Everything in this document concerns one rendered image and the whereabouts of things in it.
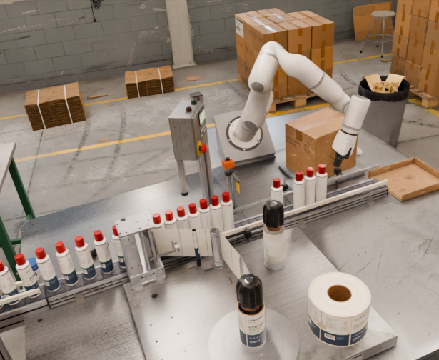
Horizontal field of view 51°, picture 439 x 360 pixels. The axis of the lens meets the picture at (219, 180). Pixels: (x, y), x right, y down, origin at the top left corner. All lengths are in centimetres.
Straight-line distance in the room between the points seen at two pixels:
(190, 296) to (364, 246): 79
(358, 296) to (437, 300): 41
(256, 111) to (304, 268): 81
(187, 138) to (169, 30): 539
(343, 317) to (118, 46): 612
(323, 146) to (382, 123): 205
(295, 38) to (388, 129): 152
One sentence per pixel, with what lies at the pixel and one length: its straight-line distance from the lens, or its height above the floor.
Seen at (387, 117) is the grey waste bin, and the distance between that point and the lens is 434.
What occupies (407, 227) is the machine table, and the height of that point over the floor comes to 83.
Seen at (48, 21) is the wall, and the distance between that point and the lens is 714.
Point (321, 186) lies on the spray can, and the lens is 218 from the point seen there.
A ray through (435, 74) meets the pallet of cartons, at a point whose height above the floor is 38.
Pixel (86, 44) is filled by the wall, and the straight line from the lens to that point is 717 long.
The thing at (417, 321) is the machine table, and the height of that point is 83.
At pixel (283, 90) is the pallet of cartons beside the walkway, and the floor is 23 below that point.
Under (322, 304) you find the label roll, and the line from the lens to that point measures 157.
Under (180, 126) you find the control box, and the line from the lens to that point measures 177.
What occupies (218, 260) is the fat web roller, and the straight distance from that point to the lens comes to 187.
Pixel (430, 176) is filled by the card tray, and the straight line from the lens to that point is 263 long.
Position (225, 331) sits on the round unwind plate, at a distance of 167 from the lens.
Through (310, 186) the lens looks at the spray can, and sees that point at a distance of 214.
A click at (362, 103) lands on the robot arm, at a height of 136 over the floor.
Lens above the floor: 218
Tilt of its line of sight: 32 degrees down
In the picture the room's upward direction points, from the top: 6 degrees counter-clockwise
